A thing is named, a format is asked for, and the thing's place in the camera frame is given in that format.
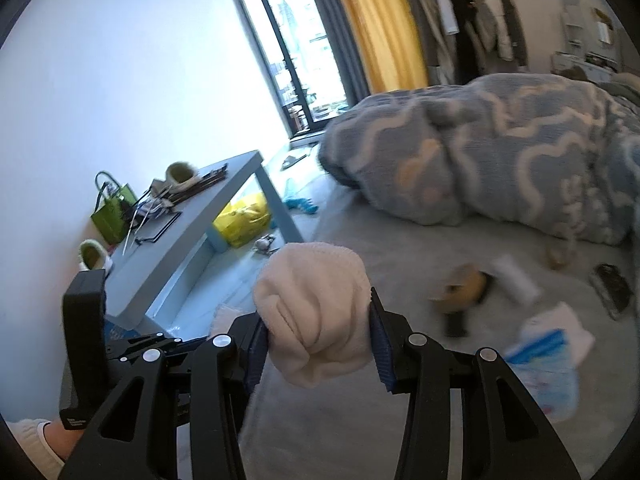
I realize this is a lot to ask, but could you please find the cream sock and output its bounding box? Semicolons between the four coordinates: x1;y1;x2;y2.
253;242;372;388

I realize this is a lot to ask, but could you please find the black broken tape ring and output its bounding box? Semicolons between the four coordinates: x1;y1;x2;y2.
444;278;497;339

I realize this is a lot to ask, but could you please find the white sock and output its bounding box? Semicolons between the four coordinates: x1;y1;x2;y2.
520;301;596;367

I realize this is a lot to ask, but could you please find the white dresser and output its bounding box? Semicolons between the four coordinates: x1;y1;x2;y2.
551;6;618;82

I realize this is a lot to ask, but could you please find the blue dinosaur toy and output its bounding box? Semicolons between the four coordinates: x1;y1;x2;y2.
283;197;319;216

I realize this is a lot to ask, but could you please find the cardboard tape core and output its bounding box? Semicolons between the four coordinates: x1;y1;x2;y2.
544;235;576;271

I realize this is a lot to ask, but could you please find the blue fleece blanket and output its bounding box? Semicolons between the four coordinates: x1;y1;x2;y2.
319;73;639;245

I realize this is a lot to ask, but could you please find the brown packing tape roll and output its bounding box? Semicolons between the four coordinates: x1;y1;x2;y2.
431;263;490;314

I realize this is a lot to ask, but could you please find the green fuzzy slipper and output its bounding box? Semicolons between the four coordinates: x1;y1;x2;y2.
151;162;202;197
78;240;113;275

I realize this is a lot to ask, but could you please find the black framed window door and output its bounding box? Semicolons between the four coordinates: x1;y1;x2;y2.
239;0;348;140

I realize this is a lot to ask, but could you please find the yellow curtain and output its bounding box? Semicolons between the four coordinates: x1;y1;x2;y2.
341;0;428;93

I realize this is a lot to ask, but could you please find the grey curtain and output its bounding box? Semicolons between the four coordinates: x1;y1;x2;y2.
314;0;370;106

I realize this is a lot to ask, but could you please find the blue white tissue packet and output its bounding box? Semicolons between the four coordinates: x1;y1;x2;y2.
504;328;579;424

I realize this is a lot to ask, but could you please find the black face tissue pack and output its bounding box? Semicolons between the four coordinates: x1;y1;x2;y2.
589;263;634;321

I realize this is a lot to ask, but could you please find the hanging clothes rack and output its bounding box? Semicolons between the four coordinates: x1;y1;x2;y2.
408;0;528;86

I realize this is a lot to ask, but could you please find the black wire stand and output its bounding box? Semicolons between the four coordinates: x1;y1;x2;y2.
120;193;181;255

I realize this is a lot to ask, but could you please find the light blue side table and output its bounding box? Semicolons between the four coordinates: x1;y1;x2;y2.
105;151;303;330

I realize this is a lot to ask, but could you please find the green tote bag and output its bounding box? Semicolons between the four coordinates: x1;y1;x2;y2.
91;171;138;245

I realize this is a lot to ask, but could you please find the yellow plastic bag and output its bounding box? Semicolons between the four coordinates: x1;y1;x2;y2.
213;193;271;248

